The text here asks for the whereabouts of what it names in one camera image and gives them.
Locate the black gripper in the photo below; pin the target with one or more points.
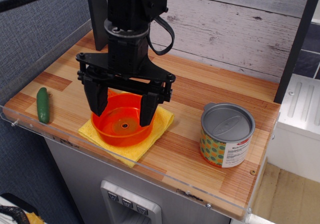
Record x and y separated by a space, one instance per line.
126 66

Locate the orange plastic bowl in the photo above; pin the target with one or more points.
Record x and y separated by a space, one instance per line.
120 119

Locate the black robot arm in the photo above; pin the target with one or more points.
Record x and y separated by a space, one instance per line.
131 14

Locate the yellow cloth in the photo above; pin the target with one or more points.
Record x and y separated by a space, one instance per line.
129 154

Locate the green toy pepper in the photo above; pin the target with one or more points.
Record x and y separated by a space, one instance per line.
42 105

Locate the can with grey lid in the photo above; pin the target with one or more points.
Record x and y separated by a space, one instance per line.
226 133

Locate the grey dispenser panel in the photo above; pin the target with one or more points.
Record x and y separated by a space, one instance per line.
126 207

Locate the clear acrylic edge guard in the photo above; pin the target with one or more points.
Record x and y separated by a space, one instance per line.
170 184

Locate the yellow object bottom left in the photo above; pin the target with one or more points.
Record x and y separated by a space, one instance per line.
34 219

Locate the white appliance at right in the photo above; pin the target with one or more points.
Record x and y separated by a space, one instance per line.
295 142

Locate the dark vertical post left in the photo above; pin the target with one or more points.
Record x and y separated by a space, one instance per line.
98 13

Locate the dark vertical post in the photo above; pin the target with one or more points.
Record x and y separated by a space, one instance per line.
98 13
302 30

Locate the dark vertical post right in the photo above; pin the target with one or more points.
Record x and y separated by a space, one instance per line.
302 30

